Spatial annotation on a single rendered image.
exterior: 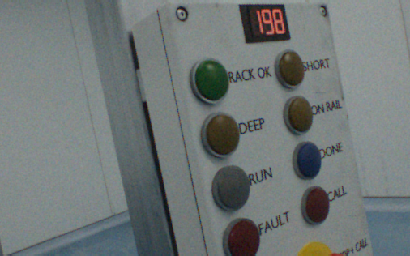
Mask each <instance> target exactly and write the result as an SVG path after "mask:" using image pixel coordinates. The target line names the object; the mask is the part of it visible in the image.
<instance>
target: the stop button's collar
mask: <svg viewBox="0 0 410 256"><path fill-rule="evenodd" d="M357 244H358V242H357V243H356V250H357ZM365 246H367V244H366V240H365ZM365 246H364V244H363V245H362V243H361V241H360V249H359V250H357V251H360V250H361V247H363V248H365ZM330 254H333V252H332V251H331V249H330V248H329V247H328V246H327V245H326V244H324V243H322V242H310V243H308V244H306V245H304V246H303V247H302V248H301V250H300V251H299V253H297V256H328V255H330Z"/></svg>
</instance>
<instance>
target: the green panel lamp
mask: <svg viewBox="0 0 410 256"><path fill-rule="evenodd" d="M195 82H196V85H197V89H198V90H199V92H200V94H201V95H202V96H203V97H204V98H206V99H207V100H219V99H221V98H222V97H223V96H224V95H225V93H226V92H227V90H228V86H229V80H228V75H227V72H226V70H225V69H224V67H223V66H222V65H221V64H219V63H218V62H215V61H213V60H205V61H203V62H202V63H201V64H199V65H198V67H197V70H196V73H195Z"/></svg>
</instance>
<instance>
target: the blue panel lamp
mask: <svg viewBox="0 0 410 256"><path fill-rule="evenodd" d="M321 163H322V160H321V155H320V151H319V150H318V149H317V148H316V147H315V146H314V145H313V144H312V143H305V144H304V145H303V146H302V147H301V148H300V149H299V154H298V165H299V170H300V171H301V173H302V174H303V175H304V176H305V177H309V178H311V177H314V176H316V175H317V174H318V173H319V170H320V168H321Z"/></svg>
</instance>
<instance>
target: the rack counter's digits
mask: <svg viewBox="0 0 410 256"><path fill-rule="evenodd" d="M248 10H249V14H250V24H251V28H252V32H253V36H268V35H278V34H286V30H285V26H284V19H283V15H282V11H281V9H263V8H248Z"/></svg>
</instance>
